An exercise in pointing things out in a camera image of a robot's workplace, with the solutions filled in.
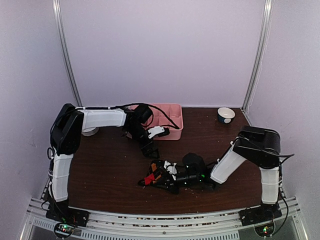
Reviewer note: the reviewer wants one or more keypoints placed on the argyle black red sock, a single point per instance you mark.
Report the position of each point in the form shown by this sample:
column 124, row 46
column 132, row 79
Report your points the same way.
column 156, row 175

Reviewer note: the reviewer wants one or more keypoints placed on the pink divided organizer tray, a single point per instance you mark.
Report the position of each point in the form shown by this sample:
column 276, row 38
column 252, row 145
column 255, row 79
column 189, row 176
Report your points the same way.
column 170, row 120

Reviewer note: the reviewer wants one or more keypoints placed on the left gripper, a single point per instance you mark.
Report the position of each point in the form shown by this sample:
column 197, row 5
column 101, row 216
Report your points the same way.
column 146, row 153

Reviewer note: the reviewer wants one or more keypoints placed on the white scalloped bowl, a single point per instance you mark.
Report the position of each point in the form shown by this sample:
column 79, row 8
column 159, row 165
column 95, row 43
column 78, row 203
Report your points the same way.
column 90, row 131

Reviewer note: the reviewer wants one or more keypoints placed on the left aluminium frame post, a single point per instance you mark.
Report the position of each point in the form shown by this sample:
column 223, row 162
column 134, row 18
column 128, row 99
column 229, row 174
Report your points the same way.
column 65, row 53

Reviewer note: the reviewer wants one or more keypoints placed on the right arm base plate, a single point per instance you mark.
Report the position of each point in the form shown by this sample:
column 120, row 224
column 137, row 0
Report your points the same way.
column 262, row 218

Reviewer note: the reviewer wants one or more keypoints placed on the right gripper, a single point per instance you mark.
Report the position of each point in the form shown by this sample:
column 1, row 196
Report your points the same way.
column 168, row 183

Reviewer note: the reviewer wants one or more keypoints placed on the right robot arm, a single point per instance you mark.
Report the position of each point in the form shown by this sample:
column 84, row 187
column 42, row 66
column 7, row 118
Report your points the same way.
column 260, row 146

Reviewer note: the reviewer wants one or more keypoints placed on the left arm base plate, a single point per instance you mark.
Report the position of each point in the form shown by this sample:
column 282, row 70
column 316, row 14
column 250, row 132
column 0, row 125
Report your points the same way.
column 67, row 224

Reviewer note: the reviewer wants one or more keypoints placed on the white and teal bowl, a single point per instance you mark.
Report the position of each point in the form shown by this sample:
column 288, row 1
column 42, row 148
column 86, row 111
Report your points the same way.
column 225, row 115

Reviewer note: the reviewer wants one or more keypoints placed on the aluminium front rail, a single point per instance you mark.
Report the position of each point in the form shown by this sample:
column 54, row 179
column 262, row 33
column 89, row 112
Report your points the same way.
column 219, row 225

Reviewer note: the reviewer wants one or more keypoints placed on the aluminium frame post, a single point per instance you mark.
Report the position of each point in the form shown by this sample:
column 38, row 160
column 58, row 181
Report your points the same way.
column 65, row 53
column 261, row 47

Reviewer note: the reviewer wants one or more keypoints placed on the right aluminium frame post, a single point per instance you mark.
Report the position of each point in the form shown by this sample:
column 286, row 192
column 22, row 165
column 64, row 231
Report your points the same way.
column 261, row 47

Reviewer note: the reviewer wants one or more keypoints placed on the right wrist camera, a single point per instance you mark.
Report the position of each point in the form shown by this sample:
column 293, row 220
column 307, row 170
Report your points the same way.
column 170, row 167

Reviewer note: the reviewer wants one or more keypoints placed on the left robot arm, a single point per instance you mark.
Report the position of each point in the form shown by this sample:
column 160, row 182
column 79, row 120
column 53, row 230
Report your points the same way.
column 73, row 122

